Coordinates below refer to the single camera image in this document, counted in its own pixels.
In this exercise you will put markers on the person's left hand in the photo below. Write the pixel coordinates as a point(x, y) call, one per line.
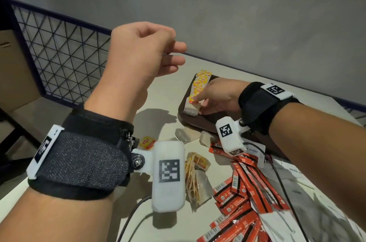
point(131, 64)

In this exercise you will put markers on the person's right hand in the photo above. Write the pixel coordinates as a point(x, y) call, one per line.
point(223, 95)

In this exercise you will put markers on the row of tea bags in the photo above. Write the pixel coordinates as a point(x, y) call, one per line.
point(201, 80)

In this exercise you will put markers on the brown plastic tray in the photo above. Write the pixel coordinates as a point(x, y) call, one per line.
point(206, 123)

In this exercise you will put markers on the pile of tea bags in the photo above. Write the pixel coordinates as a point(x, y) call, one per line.
point(197, 184)

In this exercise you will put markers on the pile of red coffee sticks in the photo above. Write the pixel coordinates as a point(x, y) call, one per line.
point(246, 193)

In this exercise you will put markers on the pile of white sugar sachets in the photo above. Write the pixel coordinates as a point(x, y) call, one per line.
point(314, 216)

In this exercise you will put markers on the person's right forearm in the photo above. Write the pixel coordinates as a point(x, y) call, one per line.
point(323, 150)

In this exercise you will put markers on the person's left forearm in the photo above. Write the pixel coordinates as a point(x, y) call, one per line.
point(51, 219)

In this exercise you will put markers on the brown cardboard box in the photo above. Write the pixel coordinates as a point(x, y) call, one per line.
point(17, 73)

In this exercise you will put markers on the dark blue cabinet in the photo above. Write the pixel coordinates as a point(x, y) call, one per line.
point(3, 15)

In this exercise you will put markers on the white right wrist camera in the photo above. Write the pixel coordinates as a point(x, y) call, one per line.
point(228, 136)

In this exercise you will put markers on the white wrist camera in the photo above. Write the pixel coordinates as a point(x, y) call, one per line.
point(168, 176)
point(228, 136)

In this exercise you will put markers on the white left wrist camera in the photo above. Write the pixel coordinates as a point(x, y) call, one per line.
point(168, 176)

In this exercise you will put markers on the black metal furniture frame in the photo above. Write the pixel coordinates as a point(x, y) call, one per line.
point(20, 136)

